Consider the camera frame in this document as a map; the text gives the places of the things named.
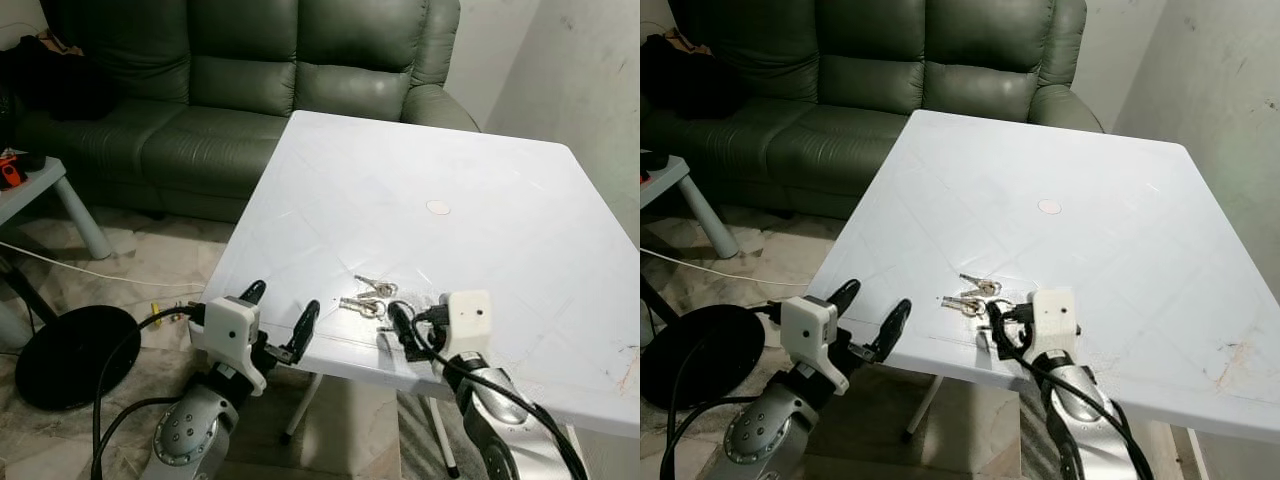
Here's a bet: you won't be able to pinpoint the silver keys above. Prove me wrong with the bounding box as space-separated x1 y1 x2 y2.
940 272 1002 319
338 275 399 322

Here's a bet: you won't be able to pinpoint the white plastic square table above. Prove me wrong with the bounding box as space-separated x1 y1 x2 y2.
200 110 641 479
806 109 1280 480

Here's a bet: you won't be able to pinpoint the black round disc stool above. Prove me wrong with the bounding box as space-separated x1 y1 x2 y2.
640 304 767 410
15 305 142 412

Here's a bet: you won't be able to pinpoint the grey side table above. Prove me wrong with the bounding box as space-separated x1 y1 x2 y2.
640 154 740 261
0 155 114 263

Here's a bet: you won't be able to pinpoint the dark green leather sofa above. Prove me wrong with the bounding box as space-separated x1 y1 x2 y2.
640 0 1105 221
12 0 481 223

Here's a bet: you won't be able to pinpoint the black bag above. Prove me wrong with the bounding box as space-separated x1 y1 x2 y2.
640 32 743 121
0 33 113 123

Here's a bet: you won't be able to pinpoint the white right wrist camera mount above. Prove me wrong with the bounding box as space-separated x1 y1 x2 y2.
439 290 494 360
1029 289 1080 364

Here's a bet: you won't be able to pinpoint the white floor cable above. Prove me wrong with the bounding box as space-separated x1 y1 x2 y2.
640 247 811 292
0 240 207 294

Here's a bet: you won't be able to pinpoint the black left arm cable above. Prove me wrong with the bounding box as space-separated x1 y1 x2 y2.
658 302 786 480
89 304 207 480

